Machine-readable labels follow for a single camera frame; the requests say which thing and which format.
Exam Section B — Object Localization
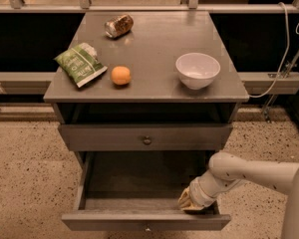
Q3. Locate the grey drawer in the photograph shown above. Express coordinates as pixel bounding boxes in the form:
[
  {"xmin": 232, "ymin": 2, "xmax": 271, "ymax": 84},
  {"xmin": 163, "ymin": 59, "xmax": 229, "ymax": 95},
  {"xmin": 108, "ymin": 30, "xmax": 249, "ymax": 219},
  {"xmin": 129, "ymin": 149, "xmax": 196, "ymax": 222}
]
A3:
[
  {"xmin": 62, "ymin": 151, "xmax": 231, "ymax": 232},
  {"xmin": 59, "ymin": 123, "xmax": 232, "ymax": 151}
]

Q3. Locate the white bowl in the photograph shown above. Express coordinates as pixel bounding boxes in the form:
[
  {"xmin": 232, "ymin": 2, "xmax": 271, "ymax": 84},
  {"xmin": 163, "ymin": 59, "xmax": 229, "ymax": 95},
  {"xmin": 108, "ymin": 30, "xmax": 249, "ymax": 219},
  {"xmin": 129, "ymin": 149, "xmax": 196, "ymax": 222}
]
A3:
[{"xmin": 175, "ymin": 53, "xmax": 220, "ymax": 90}]

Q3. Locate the orange fruit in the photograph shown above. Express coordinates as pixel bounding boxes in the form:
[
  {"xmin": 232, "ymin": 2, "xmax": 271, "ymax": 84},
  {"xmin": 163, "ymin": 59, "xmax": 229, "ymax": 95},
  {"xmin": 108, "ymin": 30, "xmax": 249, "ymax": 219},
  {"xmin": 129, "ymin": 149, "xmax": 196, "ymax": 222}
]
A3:
[{"xmin": 111, "ymin": 66, "xmax": 132, "ymax": 86}]

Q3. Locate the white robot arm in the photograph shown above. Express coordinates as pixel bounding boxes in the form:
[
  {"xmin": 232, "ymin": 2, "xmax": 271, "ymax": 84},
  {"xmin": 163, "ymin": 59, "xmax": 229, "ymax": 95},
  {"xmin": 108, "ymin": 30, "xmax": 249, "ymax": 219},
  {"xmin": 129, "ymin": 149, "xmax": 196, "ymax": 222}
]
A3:
[{"xmin": 178, "ymin": 151, "xmax": 299, "ymax": 239}]

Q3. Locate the white cable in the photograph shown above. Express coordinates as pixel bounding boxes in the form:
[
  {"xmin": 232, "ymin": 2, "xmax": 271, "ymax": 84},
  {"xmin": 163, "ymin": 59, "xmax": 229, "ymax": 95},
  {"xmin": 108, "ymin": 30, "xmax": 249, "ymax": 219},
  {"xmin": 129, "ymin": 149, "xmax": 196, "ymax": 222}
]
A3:
[{"xmin": 248, "ymin": 1, "xmax": 291, "ymax": 100}]

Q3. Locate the grey drawer cabinet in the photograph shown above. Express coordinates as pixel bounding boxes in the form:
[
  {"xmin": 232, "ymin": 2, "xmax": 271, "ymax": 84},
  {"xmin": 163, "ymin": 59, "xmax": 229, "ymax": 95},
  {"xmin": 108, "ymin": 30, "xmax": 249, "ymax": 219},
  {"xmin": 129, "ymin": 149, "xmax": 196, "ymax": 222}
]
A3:
[{"xmin": 43, "ymin": 10, "xmax": 250, "ymax": 157}]

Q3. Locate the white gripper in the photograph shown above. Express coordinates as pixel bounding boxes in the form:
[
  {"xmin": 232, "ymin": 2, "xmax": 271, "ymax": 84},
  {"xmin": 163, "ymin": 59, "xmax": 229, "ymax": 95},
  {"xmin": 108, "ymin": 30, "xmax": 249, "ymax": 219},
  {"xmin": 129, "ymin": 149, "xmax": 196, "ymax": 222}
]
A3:
[{"xmin": 178, "ymin": 176, "xmax": 216, "ymax": 212}]

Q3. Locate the metal stand leg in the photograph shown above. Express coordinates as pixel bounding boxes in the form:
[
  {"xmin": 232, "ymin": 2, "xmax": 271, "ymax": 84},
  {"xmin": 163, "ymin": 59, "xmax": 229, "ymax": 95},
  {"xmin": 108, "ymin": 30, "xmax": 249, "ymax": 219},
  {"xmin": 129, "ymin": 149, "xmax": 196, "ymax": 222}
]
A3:
[{"xmin": 261, "ymin": 49, "xmax": 299, "ymax": 122}]

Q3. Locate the grey top drawer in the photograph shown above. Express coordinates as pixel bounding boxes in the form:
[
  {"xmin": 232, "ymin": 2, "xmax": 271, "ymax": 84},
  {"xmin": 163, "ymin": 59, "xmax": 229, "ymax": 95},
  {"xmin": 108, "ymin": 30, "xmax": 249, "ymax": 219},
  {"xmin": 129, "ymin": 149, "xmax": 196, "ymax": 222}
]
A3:
[{"xmin": 59, "ymin": 123, "xmax": 232, "ymax": 151}]

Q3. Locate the green chip bag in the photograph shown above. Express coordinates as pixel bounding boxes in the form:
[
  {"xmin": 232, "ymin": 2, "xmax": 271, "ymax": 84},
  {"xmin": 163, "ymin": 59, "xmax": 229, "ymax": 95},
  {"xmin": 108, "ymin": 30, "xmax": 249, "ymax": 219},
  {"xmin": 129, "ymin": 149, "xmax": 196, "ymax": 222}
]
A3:
[{"xmin": 55, "ymin": 43, "xmax": 107, "ymax": 88}]

